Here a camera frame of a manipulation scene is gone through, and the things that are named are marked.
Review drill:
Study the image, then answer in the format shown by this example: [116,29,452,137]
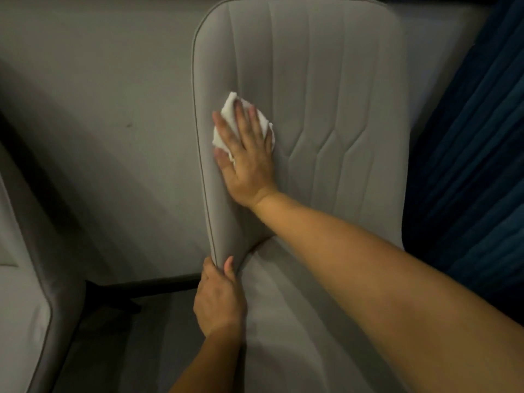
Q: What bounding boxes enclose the person's left hand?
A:
[193,256,248,340]

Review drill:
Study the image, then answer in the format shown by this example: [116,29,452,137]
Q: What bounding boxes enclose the person's right hand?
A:
[212,100,280,209]

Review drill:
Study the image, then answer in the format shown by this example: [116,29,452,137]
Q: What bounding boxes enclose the white cleaning cloth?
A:
[212,92,276,163]

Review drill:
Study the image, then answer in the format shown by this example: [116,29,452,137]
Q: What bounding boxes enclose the grey upholstered chair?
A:
[0,141,87,393]
[191,0,412,393]

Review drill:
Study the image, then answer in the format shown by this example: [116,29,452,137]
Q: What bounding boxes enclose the person's right forearm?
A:
[251,188,524,393]

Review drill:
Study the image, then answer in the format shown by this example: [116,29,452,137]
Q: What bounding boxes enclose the person's left forearm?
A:
[169,325,245,393]

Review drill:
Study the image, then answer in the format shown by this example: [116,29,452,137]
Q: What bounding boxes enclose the dark blue curtain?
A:
[403,0,524,326]

